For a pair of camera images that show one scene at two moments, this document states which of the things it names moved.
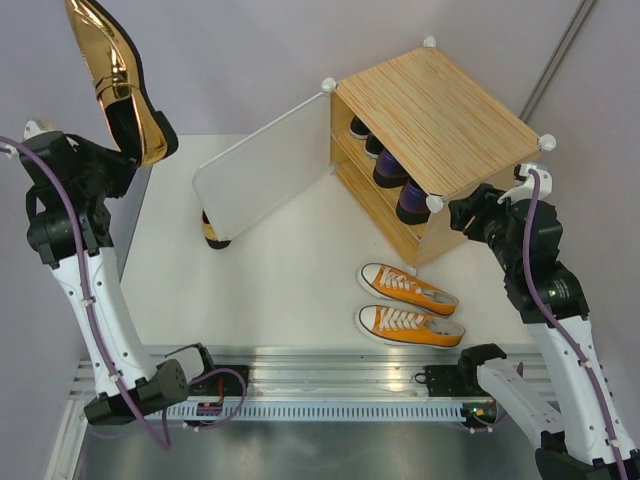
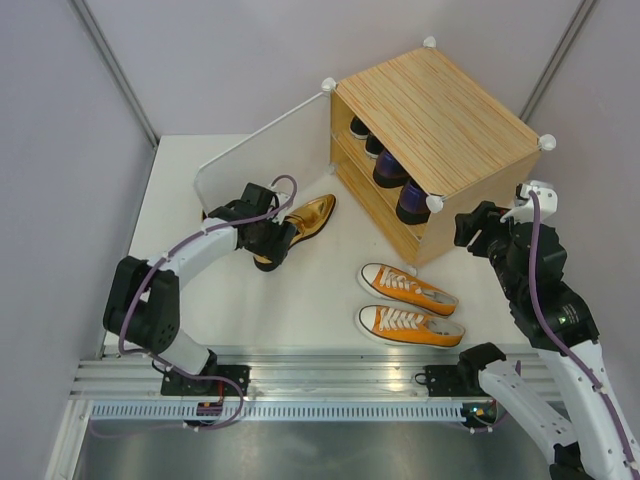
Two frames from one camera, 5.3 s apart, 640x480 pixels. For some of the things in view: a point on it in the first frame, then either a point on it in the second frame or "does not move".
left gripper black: (122, 164) -> (273, 250)
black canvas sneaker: (373, 146) does not move
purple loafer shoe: (388, 171) does not move
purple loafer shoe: (412, 204) does not move
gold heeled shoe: (141, 131) -> (308, 218)
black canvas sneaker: (358, 129) does not move
